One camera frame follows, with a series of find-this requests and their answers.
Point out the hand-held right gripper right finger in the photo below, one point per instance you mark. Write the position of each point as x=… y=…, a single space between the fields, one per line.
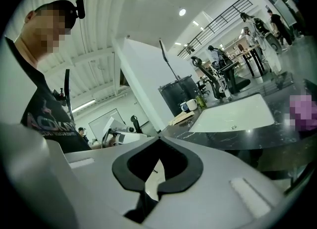
x=210 y=186

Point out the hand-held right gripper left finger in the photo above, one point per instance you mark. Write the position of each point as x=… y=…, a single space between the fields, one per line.
x=99 y=168

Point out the black marble vanity table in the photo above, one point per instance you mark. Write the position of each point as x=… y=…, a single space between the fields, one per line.
x=247 y=136

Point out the white sink basin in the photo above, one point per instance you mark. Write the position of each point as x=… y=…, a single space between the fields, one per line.
x=230 y=116

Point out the beige paper packet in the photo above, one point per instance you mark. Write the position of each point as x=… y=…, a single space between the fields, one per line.
x=177 y=121
x=185 y=115

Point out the person's black shirt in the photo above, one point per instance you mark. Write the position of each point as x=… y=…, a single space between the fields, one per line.
x=44 y=114

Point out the blue mug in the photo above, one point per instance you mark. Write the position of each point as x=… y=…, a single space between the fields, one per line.
x=183 y=107

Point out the white mug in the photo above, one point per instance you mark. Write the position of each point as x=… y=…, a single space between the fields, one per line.
x=192 y=104

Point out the green bottle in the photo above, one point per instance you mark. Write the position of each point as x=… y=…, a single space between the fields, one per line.
x=201 y=100

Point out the black glossy cabinet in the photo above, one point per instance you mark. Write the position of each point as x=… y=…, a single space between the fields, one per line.
x=177 y=94

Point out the black boom pole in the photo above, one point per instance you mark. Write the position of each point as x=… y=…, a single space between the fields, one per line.
x=163 y=52

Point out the white fabric cover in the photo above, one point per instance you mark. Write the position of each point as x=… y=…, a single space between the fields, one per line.
x=267 y=57

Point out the person's head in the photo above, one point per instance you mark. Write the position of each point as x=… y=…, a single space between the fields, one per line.
x=42 y=37

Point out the black balcony railing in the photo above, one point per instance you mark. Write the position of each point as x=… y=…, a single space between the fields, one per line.
x=218 y=22

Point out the person's dark cap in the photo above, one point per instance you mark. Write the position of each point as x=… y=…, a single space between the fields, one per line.
x=59 y=7

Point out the round ceiling light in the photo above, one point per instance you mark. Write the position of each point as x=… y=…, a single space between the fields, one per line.
x=182 y=12

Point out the whiteboard with black frame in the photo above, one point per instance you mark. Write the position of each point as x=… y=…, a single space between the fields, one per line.
x=101 y=124

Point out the black head-mounted camera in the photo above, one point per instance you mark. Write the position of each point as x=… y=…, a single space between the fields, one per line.
x=80 y=7

